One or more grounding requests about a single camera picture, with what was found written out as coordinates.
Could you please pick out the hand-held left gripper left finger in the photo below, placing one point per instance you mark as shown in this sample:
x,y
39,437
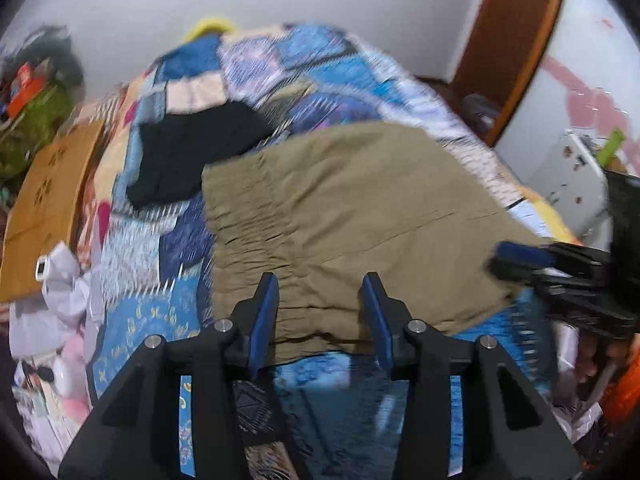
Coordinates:
x,y
262,320

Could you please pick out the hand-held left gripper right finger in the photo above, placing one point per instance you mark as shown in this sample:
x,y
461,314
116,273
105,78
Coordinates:
x,y
376,320

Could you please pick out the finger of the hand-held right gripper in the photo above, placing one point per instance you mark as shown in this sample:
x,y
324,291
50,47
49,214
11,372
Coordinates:
x,y
525,254
565,295

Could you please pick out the olive green pants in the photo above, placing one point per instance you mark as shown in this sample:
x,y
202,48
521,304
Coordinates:
x,y
350,200

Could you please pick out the person's right hand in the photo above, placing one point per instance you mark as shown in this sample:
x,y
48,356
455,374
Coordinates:
x,y
592,360

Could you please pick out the green plastic item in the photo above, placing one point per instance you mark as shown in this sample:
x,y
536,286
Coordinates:
x,y
611,146

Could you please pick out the blue patchwork quilt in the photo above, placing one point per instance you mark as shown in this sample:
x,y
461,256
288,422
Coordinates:
x,y
150,320

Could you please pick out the orange cloth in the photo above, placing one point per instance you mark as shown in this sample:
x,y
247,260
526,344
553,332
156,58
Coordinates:
x,y
625,395

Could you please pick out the black garment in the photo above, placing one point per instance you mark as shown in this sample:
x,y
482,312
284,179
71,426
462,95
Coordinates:
x,y
190,150

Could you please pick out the pink soft item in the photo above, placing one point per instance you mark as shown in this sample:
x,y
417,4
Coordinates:
x,y
75,365

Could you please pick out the brown cardboard box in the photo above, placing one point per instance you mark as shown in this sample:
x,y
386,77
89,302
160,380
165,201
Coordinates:
x,y
45,200

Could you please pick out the yellow pillow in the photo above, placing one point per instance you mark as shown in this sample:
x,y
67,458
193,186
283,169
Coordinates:
x,y
210,27

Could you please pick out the green bag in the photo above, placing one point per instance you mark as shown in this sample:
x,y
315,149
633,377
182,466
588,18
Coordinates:
x,y
35,120

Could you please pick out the orange box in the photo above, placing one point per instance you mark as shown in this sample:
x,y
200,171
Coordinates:
x,y
22,87

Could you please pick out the dark clutter pile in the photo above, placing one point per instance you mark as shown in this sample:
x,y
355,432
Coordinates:
x,y
50,52

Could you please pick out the wooden door frame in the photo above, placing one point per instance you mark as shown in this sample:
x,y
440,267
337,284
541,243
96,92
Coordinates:
x,y
505,35

